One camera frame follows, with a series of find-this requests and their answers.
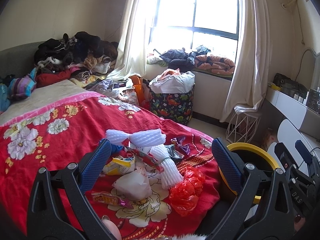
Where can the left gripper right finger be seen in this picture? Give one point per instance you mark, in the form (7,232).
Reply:
(262,208)

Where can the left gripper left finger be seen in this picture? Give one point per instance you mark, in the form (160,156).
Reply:
(46,217)

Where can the orange purple candy wrapper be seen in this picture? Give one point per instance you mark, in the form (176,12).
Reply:
(111,199)

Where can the red plastic bag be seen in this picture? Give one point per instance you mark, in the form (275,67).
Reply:
(184,196)

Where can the yellow snack wrapper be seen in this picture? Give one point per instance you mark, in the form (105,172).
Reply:
(119,166)

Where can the white printed plastic bag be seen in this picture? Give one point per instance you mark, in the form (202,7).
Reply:
(134,186)

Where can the white foam net bundle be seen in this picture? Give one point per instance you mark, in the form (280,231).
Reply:
(170,176)

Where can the purple foil wrapper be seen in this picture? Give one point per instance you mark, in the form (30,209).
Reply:
(180,146)

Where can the dark green foil wrapper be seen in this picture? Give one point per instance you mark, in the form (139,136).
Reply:
(173,153)

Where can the red snack packet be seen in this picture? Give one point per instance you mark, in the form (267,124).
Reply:
(146,158)

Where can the white foam net bow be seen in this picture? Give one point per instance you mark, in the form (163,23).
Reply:
(148,138)

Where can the blue glove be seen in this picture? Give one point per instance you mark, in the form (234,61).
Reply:
(116,148)

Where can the yellow rimmed black trash bin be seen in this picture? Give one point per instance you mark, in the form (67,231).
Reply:
(252,154)

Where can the right hand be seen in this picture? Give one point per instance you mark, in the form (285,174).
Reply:
(299,222)

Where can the left hand painted nails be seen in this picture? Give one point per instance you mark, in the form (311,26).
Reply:
(111,227)

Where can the white round chair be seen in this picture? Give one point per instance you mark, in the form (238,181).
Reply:
(288,135)

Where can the cardboard box under desk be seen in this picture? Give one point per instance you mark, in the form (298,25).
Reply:
(269,137)

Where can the white vanity desk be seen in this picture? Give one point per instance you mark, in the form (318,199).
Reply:
(302,117)

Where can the red floral bed blanket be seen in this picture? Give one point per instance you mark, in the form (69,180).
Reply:
(66,132)

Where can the dark bag on desk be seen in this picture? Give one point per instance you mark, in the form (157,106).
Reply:
(289,87)

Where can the vanity mirror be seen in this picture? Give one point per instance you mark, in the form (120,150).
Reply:
(308,70)

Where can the right cream curtain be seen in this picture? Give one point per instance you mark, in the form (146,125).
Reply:
(253,58)

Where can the cream curtain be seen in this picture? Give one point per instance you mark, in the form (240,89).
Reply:
(131,58)
(253,58)

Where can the dinosaur print laundry basket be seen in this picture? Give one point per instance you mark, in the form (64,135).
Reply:
(177,107)

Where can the striped purple cloth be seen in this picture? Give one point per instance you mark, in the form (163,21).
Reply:
(21,88)

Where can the orange patterned folded blanket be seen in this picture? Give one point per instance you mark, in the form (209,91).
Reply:
(215,65)

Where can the floral pink fabric bag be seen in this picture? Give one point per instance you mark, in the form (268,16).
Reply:
(129,96)

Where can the white bag in basket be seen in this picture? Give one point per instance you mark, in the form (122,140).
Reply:
(172,82)

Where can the orange plastic bag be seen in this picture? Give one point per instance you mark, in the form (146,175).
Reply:
(142,91)

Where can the dark blue clothes on sill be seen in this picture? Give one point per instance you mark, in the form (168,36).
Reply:
(180,59)

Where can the pile of dark clothes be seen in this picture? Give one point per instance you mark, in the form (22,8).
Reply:
(82,50)

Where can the left cream curtain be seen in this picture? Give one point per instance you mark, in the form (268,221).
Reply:
(131,58)

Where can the white wire side table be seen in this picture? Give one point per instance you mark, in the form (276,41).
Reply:
(243,124)

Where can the window frame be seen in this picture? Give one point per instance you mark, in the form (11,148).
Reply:
(188,24)

